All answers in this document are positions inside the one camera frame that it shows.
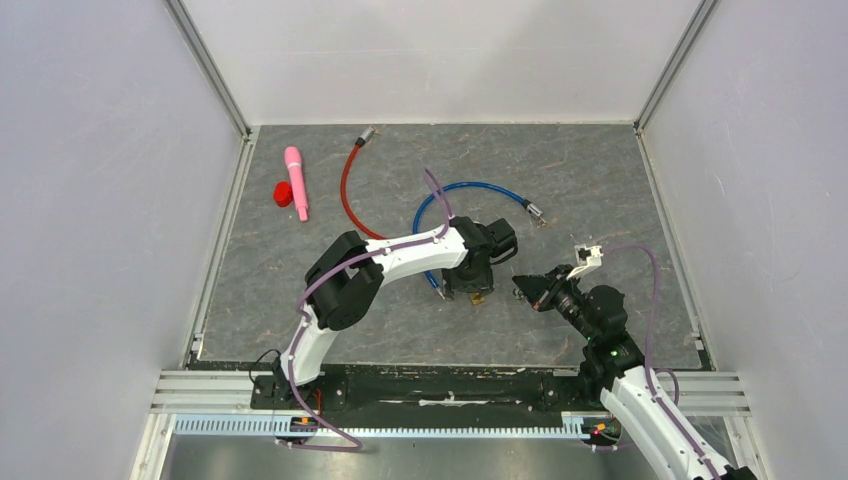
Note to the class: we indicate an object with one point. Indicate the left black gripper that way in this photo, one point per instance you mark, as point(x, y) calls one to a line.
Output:
point(482, 284)

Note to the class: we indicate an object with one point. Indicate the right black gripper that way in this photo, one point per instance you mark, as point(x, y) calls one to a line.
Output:
point(541, 289)

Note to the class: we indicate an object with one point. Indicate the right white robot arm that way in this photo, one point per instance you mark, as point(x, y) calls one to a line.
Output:
point(615, 373)

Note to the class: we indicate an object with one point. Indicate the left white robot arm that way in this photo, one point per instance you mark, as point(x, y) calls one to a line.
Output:
point(342, 284)

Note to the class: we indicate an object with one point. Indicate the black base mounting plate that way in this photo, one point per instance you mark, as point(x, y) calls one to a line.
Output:
point(349, 395)

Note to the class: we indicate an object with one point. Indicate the red round cap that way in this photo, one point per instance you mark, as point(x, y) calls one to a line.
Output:
point(283, 194)

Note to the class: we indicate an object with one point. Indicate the pink cylindrical tube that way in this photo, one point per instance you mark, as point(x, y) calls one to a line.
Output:
point(294, 164)

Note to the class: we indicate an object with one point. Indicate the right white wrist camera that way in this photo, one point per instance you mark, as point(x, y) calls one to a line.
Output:
point(588, 257)

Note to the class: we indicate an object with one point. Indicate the blue slotted cable duct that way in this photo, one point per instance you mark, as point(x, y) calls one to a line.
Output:
point(287, 426)

